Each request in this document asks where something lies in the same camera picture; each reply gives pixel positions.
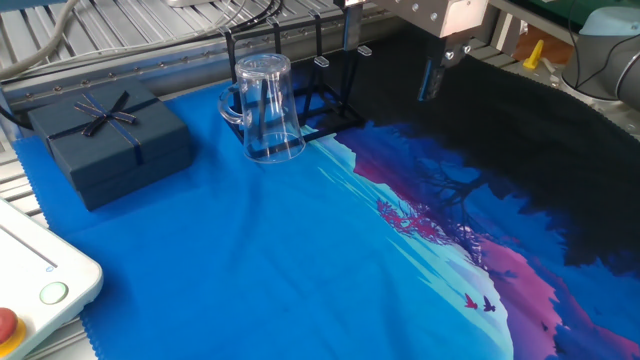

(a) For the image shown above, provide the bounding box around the silver Schunk gripper body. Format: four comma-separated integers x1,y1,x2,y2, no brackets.
370,0,491,39

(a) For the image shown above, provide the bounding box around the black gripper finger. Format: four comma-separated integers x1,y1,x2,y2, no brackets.
342,2,364,53
417,30,474,103

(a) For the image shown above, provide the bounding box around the clear plastic cup with handle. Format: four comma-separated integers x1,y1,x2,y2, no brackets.
217,53,307,165

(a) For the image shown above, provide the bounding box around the yellow plastic clamp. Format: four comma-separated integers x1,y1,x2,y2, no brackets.
522,39,545,70

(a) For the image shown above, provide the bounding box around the dark green table mat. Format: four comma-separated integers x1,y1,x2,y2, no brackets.
517,0,609,29

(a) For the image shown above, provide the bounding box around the dark blue ribboned gift box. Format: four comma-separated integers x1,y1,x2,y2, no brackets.
27,77,196,212

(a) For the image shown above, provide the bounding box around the blue landscape print cloth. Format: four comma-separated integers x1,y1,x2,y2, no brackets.
12,27,640,360

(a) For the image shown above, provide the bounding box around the white teach pendant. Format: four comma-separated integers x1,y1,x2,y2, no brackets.
0,197,105,360

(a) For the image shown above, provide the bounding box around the black wire cup rack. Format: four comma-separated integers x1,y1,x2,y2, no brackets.
219,9,374,162

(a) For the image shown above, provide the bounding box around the short aluminium profile post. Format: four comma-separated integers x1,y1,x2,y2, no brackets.
492,9,524,57

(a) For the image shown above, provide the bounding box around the black cable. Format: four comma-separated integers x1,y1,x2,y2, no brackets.
219,0,287,37
0,104,32,132

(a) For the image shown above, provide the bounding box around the thick grey cable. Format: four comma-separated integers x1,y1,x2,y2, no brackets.
0,0,82,82

